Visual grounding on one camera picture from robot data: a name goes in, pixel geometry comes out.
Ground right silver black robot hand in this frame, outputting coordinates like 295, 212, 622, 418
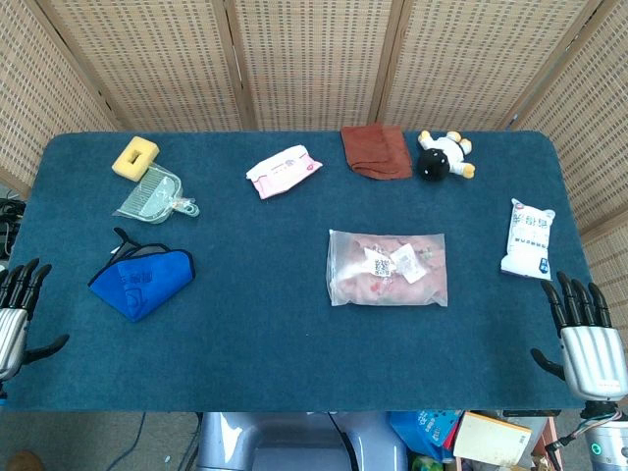
530, 271, 628, 401

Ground brown shoe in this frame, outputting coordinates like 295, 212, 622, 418
7, 449, 45, 471

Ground black white plush toy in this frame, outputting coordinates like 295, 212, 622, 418
416, 130, 477, 182

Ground pink wet wipes pack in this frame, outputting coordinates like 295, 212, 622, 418
245, 143, 324, 201

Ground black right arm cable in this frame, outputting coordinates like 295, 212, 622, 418
547, 416, 614, 460

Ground woven bamboo folding screen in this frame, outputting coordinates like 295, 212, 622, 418
0, 0, 628, 318

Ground blue folded cloth black trim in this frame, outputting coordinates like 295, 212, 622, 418
87, 227, 196, 324

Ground yellow sponge block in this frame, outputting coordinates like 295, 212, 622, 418
111, 135, 162, 183

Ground dark blue table carpet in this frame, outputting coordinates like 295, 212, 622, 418
0, 130, 620, 413

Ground transparent plastic bag pink contents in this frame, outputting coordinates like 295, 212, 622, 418
327, 229, 448, 309

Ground grey robot torso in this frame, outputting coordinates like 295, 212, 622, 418
195, 410, 408, 471

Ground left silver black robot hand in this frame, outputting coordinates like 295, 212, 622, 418
0, 258, 71, 382

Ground black cable bundle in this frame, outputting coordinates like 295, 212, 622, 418
0, 195, 26, 261

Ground blue floor cable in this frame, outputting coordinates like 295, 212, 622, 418
105, 411, 148, 471

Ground green transparent dustpan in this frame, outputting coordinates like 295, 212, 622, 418
113, 165, 201, 226

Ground brown folded cloth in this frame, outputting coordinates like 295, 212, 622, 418
340, 123, 414, 182

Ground white blue snack packet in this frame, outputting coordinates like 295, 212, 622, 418
499, 197, 556, 282

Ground pale yellow book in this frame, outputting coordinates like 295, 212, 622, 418
451, 411, 533, 467

